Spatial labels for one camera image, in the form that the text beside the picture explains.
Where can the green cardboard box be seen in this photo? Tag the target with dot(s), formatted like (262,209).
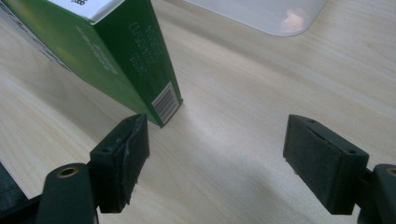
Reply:
(102,46)

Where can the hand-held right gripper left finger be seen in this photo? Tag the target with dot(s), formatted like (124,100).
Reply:
(120,168)

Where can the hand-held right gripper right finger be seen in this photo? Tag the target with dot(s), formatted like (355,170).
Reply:
(323,165)

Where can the translucent plastic container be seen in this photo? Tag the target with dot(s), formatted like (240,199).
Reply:
(264,15)

